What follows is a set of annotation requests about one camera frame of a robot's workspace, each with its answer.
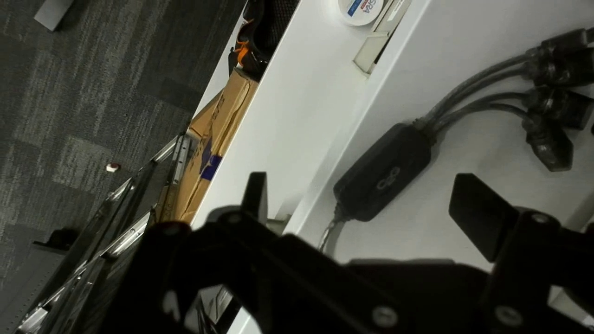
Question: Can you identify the cardboard box with fragile print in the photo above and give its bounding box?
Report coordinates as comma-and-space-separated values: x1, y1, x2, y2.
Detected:
154, 69, 259, 227

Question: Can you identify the glass cabinet door metal frame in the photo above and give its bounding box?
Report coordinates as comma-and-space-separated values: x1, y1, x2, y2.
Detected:
16, 134, 194, 334

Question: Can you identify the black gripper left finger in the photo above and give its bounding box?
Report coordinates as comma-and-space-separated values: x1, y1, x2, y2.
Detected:
239, 171, 271, 228

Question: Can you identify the grey flat plate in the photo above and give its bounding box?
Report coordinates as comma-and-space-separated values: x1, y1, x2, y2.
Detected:
33, 0, 78, 34

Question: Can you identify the black electronics with orange wire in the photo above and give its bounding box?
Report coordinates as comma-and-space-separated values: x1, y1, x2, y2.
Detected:
226, 0, 300, 82

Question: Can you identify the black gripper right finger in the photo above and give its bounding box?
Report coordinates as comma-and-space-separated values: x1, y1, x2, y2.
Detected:
449, 173, 562, 334

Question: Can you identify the black cable with adapter block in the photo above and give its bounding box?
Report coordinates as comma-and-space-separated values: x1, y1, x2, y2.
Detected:
317, 26, 594, 256

